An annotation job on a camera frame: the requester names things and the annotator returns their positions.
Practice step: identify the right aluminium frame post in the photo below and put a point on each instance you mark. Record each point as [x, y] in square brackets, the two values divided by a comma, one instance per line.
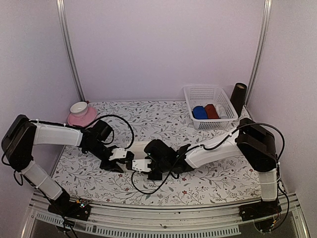
[260, 47]

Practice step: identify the cream cloth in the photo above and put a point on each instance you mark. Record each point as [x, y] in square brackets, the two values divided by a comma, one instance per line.
[138, 150]

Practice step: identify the white perforated plastic basket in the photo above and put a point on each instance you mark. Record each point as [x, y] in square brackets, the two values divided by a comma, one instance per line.
[201, 95]

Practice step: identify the aluminium front rail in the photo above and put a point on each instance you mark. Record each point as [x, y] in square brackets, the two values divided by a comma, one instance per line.
[223, 220]

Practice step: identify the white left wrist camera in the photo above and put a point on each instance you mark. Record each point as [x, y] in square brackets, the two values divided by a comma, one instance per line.
[121, 153]

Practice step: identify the red-brown rolled towel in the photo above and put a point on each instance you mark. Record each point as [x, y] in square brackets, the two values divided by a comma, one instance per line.
[211, 111]

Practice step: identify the white teacup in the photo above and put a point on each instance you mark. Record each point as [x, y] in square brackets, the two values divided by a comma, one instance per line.
[79, 109]

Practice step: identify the aluminium frame post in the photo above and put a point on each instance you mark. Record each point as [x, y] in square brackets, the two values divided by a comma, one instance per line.
[68, 47]
[260, 47]

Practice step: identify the dark brown cylinder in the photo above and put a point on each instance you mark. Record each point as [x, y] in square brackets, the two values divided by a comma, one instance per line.
[238, 97]

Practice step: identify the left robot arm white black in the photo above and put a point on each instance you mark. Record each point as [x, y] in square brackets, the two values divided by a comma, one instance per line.
[24, 138]

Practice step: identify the left aluminium frame post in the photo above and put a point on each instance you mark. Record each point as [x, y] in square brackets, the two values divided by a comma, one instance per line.
[68, 47]

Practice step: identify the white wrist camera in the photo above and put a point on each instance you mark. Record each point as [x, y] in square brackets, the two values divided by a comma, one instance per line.
[121, 153]
[139, 165]

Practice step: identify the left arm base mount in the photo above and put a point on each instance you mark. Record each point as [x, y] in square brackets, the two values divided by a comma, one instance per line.
[70, 209]

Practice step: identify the blue microfibre towel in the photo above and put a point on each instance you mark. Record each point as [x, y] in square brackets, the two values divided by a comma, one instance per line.
[199, 112]

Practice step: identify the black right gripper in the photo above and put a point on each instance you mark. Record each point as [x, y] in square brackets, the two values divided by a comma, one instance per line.
[154, 176]

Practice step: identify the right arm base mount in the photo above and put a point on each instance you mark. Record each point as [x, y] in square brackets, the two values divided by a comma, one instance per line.
[259, 210]

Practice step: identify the pink saucer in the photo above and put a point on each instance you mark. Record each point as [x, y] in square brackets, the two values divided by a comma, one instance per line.
[84, 120]

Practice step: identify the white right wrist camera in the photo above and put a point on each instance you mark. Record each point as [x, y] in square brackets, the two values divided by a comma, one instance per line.
[139, 165]

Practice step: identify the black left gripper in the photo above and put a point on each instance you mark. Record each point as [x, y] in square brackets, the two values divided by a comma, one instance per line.
[112, 166]

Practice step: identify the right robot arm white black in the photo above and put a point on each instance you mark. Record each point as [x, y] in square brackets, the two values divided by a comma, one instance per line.
[250, 139]

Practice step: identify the clear plastic item in basket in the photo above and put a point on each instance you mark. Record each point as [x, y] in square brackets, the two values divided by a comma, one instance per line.
[221, 111]

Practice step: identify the floral patterned table mat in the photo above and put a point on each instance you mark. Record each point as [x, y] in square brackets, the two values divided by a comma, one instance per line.
[222, 181]

